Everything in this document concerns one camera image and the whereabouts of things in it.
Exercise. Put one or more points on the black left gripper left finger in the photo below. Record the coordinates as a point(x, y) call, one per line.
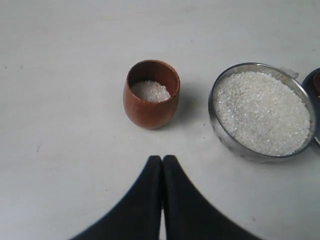
point(137, 216)

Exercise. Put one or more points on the steel bowl of rice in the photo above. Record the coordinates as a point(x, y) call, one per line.
point(261, 113)

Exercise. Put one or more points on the brown wooden cup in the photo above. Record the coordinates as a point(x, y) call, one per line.
point(151, 93)

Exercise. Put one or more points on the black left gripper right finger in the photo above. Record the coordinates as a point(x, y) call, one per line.
point(187, 213)

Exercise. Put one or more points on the round steel plate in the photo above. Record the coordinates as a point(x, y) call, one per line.
point(311, 84)

